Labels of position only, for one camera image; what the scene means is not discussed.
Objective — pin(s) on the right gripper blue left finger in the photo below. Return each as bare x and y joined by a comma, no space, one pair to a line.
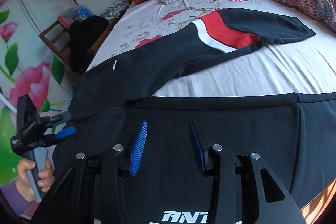
136,150

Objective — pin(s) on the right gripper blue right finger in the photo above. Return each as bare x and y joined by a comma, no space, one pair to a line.
200,150

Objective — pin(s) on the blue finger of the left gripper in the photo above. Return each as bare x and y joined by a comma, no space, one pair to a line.
55,120
54,139

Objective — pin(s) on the black red white sport pants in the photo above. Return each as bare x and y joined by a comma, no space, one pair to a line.
269,155

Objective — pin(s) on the purple left sleeve forearm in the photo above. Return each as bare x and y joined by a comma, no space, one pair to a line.
16,201

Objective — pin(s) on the person's left hand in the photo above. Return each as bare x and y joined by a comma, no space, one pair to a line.
46,176

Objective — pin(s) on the wooden chair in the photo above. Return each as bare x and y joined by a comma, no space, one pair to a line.
59,45

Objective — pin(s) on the black clothes on chair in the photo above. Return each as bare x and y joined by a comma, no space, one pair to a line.
83,34

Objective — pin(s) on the plastic bag with items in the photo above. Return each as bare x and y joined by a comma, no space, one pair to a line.
73,13

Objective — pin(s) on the grey patterned cloth on nightstand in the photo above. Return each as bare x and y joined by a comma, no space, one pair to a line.
115,10

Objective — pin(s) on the floral sliding wardrobe door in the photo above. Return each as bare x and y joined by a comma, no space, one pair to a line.
28,66

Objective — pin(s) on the bed with white floral sheet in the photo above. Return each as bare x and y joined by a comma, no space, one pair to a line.
306,67

